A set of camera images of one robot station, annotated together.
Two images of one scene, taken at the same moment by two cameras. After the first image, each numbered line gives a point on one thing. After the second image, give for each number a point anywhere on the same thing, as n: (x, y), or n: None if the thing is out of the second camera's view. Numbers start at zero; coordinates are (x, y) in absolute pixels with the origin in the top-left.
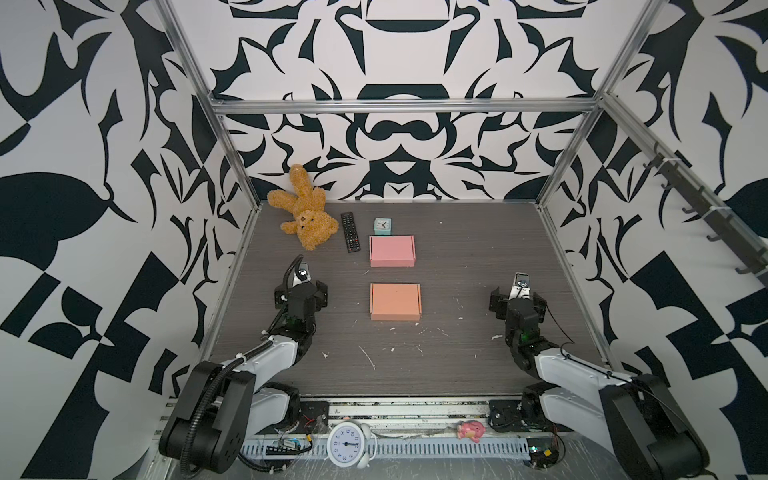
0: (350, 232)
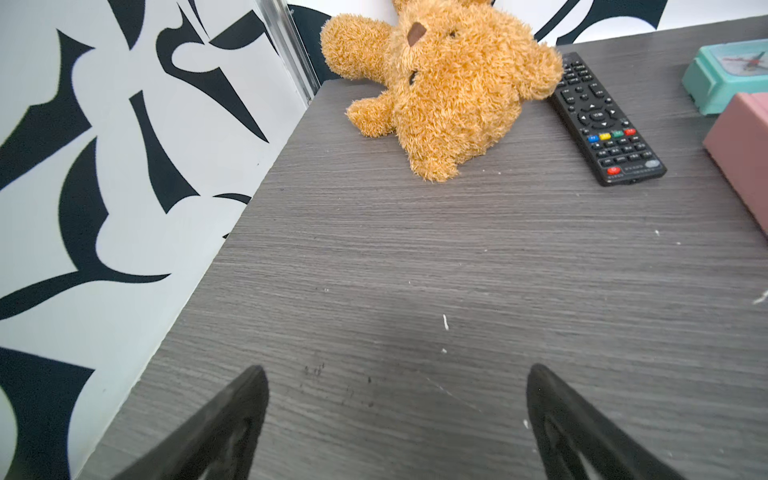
0: (614, 150)
